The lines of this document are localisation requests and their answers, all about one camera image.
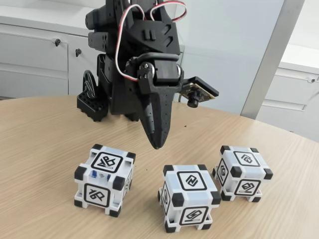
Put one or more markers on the white cube with N symbol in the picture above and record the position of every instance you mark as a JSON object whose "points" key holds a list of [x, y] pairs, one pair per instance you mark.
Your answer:
{"points": [[189, 180]]}

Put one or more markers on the white cube with nested-squares symbol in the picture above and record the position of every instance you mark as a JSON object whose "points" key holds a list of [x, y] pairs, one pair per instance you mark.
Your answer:
{"points": [[246, 159]]}

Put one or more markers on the black round clamp knob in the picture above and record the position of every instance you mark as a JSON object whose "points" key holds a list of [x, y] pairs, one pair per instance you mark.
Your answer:
{"points": [[87, 84]]}

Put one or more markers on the black cabinet lock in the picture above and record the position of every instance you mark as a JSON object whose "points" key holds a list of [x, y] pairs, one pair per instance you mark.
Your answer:
{"points": [[78, 51], [57, 41]]}

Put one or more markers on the white cube with blue inside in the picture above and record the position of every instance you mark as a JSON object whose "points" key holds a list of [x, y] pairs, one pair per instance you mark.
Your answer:
{"points": [[97, 196]]}

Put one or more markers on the white drawer cabinet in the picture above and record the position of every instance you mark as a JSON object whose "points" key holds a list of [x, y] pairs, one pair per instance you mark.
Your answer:
{"points": [[286, 94]]}

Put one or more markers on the white low cabinet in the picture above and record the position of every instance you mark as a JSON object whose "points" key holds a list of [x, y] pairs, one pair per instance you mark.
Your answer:
{"points": [[30, 62]]}

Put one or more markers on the silver cabinet lock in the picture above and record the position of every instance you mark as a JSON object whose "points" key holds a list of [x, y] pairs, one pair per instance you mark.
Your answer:
{"points": [[312, 80]]}

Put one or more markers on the camera module on black mount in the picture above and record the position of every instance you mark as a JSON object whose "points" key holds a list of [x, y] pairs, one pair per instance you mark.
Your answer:
{"points": [[199, 93]]}

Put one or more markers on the grey metal post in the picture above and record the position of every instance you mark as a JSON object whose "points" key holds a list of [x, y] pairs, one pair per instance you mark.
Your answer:
{"points": [[271, 62]]}

